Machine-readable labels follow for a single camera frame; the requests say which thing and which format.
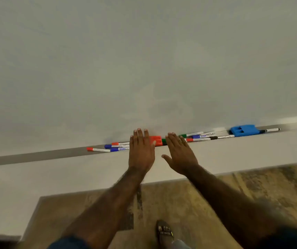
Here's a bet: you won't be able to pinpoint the person's right hand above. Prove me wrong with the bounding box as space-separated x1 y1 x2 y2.
161 132 200 176

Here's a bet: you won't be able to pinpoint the person's left hand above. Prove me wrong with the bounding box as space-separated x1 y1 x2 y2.
128 128 156 177

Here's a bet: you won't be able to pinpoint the red whiteboard eraser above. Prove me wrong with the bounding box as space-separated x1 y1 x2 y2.
148 135 163 147

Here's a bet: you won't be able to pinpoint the blue whiteboard eraser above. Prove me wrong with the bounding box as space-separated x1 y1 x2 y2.
229 124 261 138

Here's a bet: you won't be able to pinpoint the white whiteboard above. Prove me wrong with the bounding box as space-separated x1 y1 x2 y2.
0 0 297 160

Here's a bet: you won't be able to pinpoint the grey whiteboard tray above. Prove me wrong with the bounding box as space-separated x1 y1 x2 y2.
0 120 297 168

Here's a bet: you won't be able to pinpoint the person's left forearm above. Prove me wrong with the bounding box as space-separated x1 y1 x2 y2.
60 167 149 249

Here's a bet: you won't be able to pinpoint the person's right forearm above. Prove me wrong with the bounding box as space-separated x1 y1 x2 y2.
182 164 289 249

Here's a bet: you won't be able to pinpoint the person's right foot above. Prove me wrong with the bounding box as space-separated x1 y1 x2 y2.
155 219 176 248

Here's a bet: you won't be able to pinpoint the black yellow-trim sandal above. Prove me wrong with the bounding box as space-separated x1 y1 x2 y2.
155 219 175 247

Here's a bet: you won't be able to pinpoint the grey trousers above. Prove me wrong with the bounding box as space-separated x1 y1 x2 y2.
168 238 190 249

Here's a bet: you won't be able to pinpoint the dark blue shirt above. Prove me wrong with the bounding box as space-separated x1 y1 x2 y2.
47 225 297 249

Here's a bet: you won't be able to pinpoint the white ledge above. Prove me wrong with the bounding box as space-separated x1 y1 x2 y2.
0 128 297 238

